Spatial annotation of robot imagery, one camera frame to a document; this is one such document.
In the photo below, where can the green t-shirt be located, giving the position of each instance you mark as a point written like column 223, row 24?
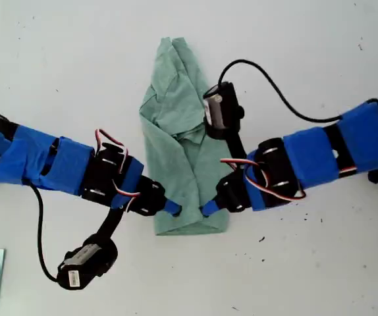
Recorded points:
column 176, row 98

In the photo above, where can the black camera stalk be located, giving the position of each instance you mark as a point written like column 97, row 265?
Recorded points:
column 110, row 224
column 236, row 148

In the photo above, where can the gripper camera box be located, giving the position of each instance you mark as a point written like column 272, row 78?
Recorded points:
column 225, row 112
column 87, row 260

